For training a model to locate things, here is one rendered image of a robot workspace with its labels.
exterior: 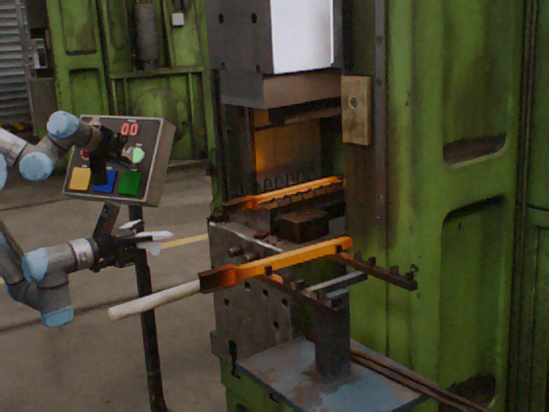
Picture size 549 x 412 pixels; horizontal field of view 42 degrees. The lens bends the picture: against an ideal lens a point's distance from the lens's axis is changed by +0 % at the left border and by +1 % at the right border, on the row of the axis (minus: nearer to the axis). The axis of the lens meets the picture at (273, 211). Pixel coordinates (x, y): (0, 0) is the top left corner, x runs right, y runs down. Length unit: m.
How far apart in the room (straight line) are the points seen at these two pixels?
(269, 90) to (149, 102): 4.95
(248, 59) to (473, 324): 1.01
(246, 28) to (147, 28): 4.87
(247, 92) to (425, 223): 0.60
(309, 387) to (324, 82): 0.86
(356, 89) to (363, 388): 0.73
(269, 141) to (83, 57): 4.63
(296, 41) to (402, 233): 0.57
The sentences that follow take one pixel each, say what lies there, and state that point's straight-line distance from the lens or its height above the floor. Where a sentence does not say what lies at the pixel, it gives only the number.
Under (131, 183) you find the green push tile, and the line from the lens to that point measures 2.32.
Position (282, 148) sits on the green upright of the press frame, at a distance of 2.33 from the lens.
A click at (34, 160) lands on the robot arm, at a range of 1.96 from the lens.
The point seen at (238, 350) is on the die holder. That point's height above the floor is 0.53.
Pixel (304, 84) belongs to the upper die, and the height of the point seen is 1.32.
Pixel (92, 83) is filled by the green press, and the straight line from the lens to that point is 6.88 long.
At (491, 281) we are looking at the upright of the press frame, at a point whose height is 0.73.
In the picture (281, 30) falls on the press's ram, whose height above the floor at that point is 1.47.
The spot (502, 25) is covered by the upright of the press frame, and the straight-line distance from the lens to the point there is 2.04.
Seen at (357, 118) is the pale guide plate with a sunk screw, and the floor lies 1.25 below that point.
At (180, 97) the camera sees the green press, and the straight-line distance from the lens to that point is 6.95.
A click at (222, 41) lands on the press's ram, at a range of 2.06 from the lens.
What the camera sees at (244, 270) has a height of 0.97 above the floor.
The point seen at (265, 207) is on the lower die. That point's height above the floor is 0.99.
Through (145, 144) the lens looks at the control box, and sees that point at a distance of 2.35.
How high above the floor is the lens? 1.56
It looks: 17 degrees down
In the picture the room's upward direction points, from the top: 3 degrees counter-clockwise
